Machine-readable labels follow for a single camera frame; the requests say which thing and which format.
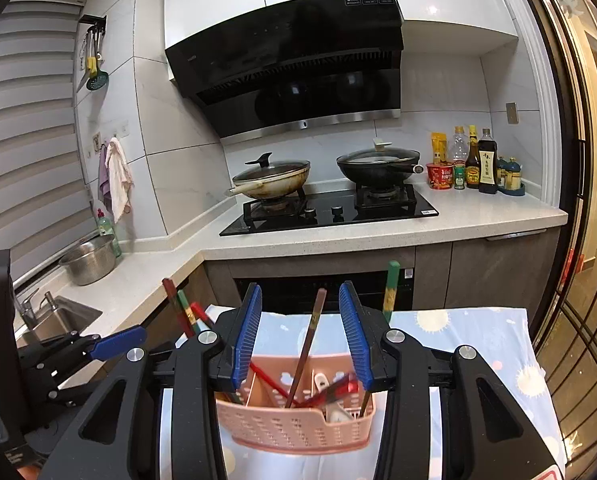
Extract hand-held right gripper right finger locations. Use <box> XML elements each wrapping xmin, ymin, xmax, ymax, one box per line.
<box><xmin>339</xmin><ymin>281</ymin><xmax>554</xmax><ymax>480</ymax></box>

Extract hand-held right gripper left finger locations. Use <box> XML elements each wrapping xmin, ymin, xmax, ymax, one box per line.
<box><xmin>37</xmin><ymin>282</ymin><xmax>263</xmax><ymax>480</ymax></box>

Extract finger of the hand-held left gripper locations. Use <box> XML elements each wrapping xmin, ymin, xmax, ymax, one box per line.
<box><xmin>21</xmin><ymin>360</ymin><xmax>112</xmax><ymax>408</ymax></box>
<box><xmin>17</xmin><ymin>325</ymin><xmax>147</xmax><ymax>376</ymax></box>

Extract brown chopstick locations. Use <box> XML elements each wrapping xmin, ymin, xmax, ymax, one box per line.
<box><xmin>283</xmin><ymin>287</ymin><xmax>327</xmax><ymax>409</ymax></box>

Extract green chopstick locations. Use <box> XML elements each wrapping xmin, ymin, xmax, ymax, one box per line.
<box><xmin>359</xmin><ymin>260</ymin><xmax>401</xmax><ymax>418</ymax></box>

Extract pink perforated utensil basket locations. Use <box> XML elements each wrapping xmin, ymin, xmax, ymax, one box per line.
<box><xmin>214</xmin><ymin>354</ymin><xmax>379</xmax><ymax>453</ymax></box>

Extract chrome faucet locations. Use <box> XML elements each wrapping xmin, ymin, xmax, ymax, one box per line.
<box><xmin>16</xmin><ymin>287</ymin><xmax>42</xmax><ymax>329</ymax></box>

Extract steel sink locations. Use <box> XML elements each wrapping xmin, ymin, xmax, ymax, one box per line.
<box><xmin>16</xmin><ymin>295</ymin><xmax>103</xmax><ymax>349</ymax></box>

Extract black built-in oven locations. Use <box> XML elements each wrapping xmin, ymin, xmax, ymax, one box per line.
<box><xmin>233</xmin><ymin>267</ymin><xmax>414</xmax><ymax>312</ymax></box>

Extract steel pot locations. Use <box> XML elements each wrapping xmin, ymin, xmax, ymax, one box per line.
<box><xmin>58</xmin><ymin>235</ymin><xmax>118</xmax><ymax>287</ymax></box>

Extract green dish soap bottle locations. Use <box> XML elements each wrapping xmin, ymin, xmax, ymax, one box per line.
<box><xmin>96</xmin><ymin>208</ymin><xmax>123</xmax><ymax>259</ymax></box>

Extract blue spotted tablecloth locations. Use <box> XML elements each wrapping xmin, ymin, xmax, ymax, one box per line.
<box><xmin>158</xmin><ymin>305</ymin><xmax>569</xmax><ymax>480</ymax></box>

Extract black gas stove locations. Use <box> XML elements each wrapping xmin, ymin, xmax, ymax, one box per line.
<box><xmin>219</xmin><ymin>184</ymin><xmax>439</xmax><ymax>237</ymax></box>

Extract white hanging towel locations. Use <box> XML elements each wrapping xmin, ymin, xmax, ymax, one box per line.
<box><xmin>105</xmin><ymin>136</ymin><xmax>134</xmax><ymax>224</ymax></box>

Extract beige pan with glass lid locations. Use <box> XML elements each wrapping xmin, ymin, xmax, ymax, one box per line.
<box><xmin>223</xmin><ymin>152</ymin><xmax>312</xmax><ymax>201</ymax></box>

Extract purple hanging towel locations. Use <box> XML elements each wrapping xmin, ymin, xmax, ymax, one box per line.
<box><xmin>97</xmin><ymin>146</ymin><xmax>113</xmax><ymax>213</ymax></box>

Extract black wok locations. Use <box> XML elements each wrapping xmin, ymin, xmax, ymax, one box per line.
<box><xmin>336</xmin><ymin>138</ymin><xmax>424</xmax><ymax>192</ymax></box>

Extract red instant noodle cup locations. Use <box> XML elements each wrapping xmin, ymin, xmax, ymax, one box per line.
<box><xmin>426</xmin><ymin>161</ymin><xmax>455</xmax><ymax>190</ymax></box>

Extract grey window blinds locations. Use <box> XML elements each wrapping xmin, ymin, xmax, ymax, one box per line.
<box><xmin>0</xmin><ymin>0</ymin><xmax>94</xmax><ymax>281</ymax></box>

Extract yellow-capped sauce bottle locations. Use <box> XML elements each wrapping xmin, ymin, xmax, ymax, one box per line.
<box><xmin>465</xmin><ymin>125</ymin><xmax>482</xmax><ymax>190</ymax></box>

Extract dark soy sauce bottle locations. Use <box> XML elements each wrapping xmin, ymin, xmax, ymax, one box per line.
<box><xmin>477</xmin><ymin>128</ymin><xmax>499</xmax><ymax>195</ymax></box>

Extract clear plastic bottle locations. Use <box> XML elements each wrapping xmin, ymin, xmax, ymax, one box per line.
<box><xmin>451</xmin><ymin>126</ymin><xmax>468</xmax><ymax>166</ymax></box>

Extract blue spice jar set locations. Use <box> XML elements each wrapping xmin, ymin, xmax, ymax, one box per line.
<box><xmin>496</xmin><ymin>156</ymin><xmax>526</xmax><ymax>197</ymax></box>

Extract black range hood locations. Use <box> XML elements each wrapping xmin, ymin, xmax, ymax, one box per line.
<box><xmin>164</xmin><ymin>0</ymin><xmax>404</xmax><ymax>140</ymax></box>

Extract sliding glass door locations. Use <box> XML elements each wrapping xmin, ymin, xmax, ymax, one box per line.
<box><xmin>509</xmin><ymin>0</ymin><xmax>597</xmax><ymax>461</ymax></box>

